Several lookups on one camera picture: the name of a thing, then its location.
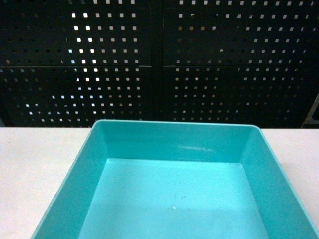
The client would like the black perforated panel right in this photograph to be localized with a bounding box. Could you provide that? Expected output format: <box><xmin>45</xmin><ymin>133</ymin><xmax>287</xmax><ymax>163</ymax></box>
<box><xmin>161</xmin><ymin>0</ymin><xmax>319</xmax><ymax>128</ymax></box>

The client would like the black perforated panel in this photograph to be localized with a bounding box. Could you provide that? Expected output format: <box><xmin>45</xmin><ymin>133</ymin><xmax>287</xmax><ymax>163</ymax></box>
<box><xmin>0</xmin><ymin>0</ymin><xmax>153</xmax><ymax>127</ymax></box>
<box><xmin>161</xmin><ymin>0</ymin><xmax>319</xmax><ymax>128</ymax></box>

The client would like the black perforated panel left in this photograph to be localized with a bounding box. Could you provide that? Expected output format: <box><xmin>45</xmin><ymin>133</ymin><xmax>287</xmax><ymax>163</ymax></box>
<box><xmin>0</xmin><ymin>0</ymin><xmax>153</xmax><ymax>127</ymax></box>

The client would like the turquoise plastic tray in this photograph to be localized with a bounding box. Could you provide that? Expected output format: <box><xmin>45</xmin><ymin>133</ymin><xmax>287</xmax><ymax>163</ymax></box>
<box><xmin>33</xmin><ymin>120</ymin><xmax>319</xmax><ymax>239</ymax></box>

